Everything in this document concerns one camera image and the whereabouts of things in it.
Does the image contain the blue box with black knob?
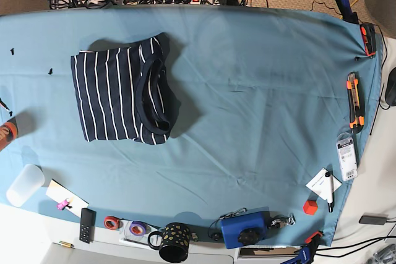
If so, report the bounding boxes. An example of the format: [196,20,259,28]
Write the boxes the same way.
[220,211,267,249]

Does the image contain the orange black clamp right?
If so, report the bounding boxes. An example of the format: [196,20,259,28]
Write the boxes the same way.
[360,22,377,57]

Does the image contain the clear plastic blister pack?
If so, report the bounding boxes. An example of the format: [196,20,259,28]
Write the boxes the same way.
[336,132,358,181]

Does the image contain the orange can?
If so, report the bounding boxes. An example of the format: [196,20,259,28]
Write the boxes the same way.
[0,121,18,151]

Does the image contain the translucent plastic cup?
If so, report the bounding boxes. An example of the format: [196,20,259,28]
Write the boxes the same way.
[6,164,45,207]

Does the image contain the metal carabiner keys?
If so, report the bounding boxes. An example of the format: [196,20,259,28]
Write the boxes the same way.
[269,213,296,229]

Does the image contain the black remote control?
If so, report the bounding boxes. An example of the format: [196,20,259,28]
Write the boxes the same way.
[79,208,96,244]

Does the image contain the purple tape roll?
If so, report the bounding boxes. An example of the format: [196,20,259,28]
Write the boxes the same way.
[129,221,147,237]

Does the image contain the white cardboard sheet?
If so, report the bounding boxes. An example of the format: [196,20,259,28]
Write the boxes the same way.
[46,179,88,218]

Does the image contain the orange black utility knife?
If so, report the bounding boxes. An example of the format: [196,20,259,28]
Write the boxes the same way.
[346,72,364,134]

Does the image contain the blue orange clamp bottom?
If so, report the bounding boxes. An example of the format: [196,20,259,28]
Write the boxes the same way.
[282,231,323,264]

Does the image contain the white marker pen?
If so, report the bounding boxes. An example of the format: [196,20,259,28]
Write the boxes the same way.
[325,171,334,213]

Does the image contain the white paper card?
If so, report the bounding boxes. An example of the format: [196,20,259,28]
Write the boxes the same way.
[306,168,342,200]

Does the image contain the blue clamp top right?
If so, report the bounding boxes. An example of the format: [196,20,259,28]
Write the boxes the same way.
[335,0,359,24]

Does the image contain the red tape roll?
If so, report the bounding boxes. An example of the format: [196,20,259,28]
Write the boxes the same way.
[103,216,120,231]

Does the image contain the black mug gold dots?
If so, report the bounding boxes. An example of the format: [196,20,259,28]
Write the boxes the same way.
[147,223,191,263]

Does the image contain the light blue tablecloth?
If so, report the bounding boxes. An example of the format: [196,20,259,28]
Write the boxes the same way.
[1,6,383,245]

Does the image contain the red cube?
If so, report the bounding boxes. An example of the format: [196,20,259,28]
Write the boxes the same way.
[303,199,318,215]

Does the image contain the navy white striped t-shirt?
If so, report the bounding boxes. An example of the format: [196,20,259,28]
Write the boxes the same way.
[71,34,181,145]

